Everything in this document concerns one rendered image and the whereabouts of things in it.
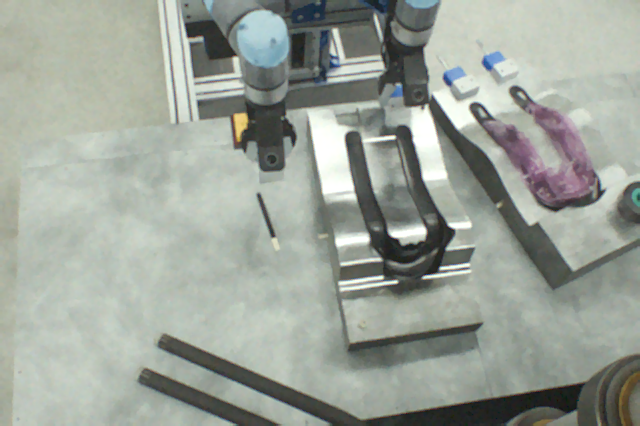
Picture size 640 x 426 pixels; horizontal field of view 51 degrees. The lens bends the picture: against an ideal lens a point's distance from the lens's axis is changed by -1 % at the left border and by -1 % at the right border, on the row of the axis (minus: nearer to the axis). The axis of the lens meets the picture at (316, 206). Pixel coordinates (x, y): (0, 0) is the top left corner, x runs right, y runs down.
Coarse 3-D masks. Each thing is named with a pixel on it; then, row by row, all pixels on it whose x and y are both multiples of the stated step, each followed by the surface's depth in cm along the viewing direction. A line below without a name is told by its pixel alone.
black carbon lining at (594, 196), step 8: (512, 88) 154; (520, 88) 153; (512, 96) 153; (520, 96) 153; (528, 96) 152; (472, 104) 151; (480, 104) 151; (520, 104) 152; (472, 112) 150; (480, 112) 150; (488, 112) 150; (480, 120) 149; (600, 184) 140; (592, 192) 140; (600, 192) 139; (584, 200) 140; (592, 200) 139; (552, 208) 138; (560, 208) 138
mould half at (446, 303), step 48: (336, 144) 141; (384, 144) 141; (432, 144) 142; (336, 192) 136; (384, 192) 136; (432, 192) 136; (336, 240) 126; (336, 288) 134; (384, 288) 130; (432, 288) 130; (384, 336) 126; (432, 336) 131
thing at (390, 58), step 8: (392, 32) 127; (384, 40) 133; (392, 40) 134; (392, 48) 132; (400, 48) 126; (408, 48) 125; (416, 48) 125; (384, 56) 136; (392, 56) 132; (384, 64) 137; (392, 64) 131; (392, 72) 132; (392, 80) 134; (400, 80) 134
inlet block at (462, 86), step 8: (440, 56) 156; (448, 72) 153; (456, 72) 153; (448, 80) 152; (456, 80) 151; (464, 80) 150; (472, 80) 151; (456, 88) 150; (464, 88) 149; (472, 88) 149; (456, 96) 151; (464, 96) 151
